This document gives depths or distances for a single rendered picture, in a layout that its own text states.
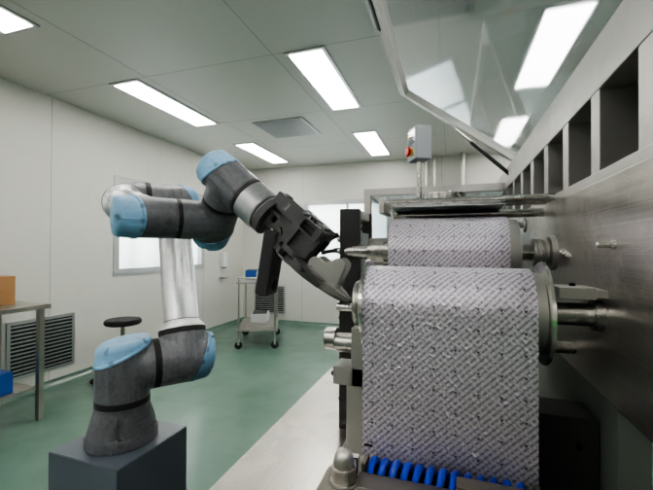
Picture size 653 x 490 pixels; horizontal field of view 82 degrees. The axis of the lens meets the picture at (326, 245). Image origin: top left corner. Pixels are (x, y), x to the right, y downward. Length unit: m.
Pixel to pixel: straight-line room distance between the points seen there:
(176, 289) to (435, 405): 0.70
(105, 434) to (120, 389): 0.09
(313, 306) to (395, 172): 2.67
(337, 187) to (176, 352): 5.67
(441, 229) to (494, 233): 0.10
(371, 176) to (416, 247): 5.59
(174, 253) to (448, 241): 0.69
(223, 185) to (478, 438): 0.55
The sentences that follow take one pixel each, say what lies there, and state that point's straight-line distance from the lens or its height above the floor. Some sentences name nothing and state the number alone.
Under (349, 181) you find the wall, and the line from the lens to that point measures 6.43.
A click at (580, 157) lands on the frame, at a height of 1.51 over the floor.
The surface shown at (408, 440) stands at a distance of 0.62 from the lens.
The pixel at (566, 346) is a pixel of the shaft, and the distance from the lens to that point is 0.76.
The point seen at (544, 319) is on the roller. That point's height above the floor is 1.25.
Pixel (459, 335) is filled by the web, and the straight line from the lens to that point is 0.56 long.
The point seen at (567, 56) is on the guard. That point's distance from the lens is 0.87.
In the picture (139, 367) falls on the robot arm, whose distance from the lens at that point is 0.97.
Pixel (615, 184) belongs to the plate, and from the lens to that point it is 0.61.
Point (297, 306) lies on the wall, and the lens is 6.71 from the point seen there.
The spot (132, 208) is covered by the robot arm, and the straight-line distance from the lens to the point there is 0.71.
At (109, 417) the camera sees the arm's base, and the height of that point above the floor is 0.97.
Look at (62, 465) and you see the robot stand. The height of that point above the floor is 0.88.
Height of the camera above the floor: 1.34
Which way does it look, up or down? 1 degrees up
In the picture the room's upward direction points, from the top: straight up
